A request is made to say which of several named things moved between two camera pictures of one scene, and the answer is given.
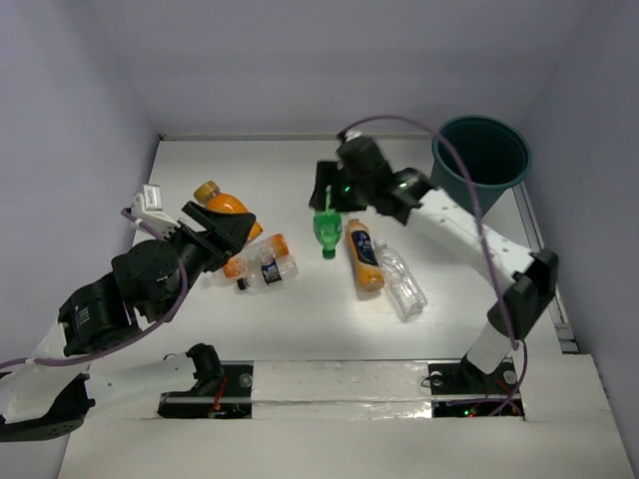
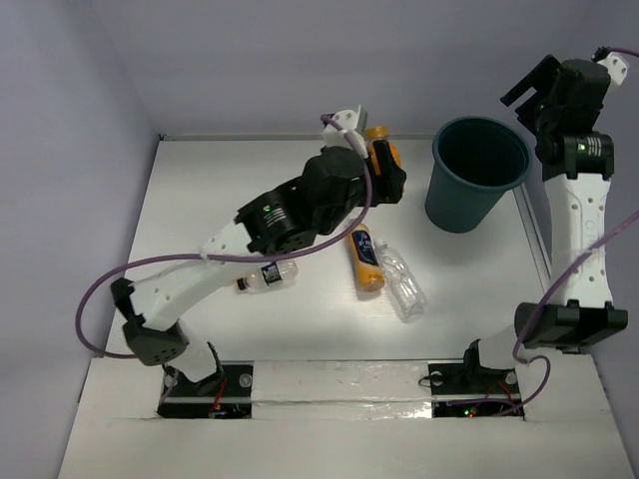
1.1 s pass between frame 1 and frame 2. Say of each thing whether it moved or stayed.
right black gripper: moved
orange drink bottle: moved
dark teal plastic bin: stayed
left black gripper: moved
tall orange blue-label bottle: stayed
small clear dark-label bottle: stayed
